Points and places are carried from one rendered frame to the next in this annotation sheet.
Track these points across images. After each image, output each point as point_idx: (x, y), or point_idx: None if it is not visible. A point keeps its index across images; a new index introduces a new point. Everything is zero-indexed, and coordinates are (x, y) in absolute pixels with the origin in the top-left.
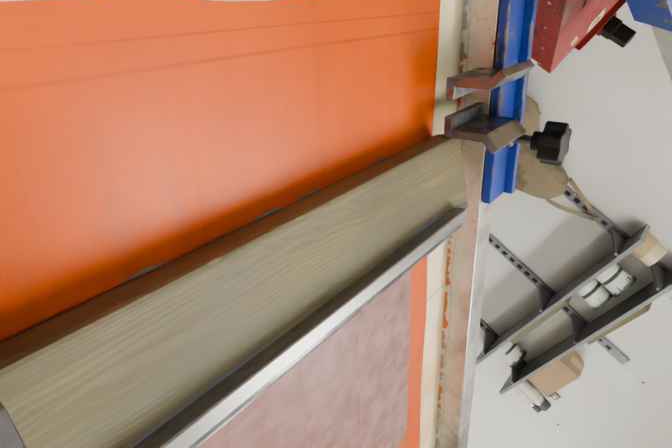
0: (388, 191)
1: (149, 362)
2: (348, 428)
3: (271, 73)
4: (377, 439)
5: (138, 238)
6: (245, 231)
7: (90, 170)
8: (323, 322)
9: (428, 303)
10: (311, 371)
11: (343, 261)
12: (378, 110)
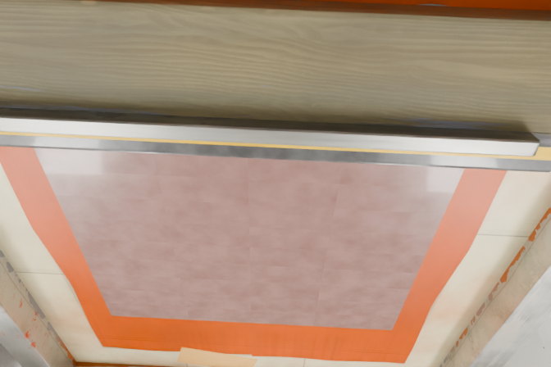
0: (380, 42)
1: (14, 54)
2: (304, 266)
3: None
4: (344, 302)
5: None
6: None
7: None
8: (187, 127)
9: (480, 237)
10: (261, 188)
11: (261, 88)
12: None
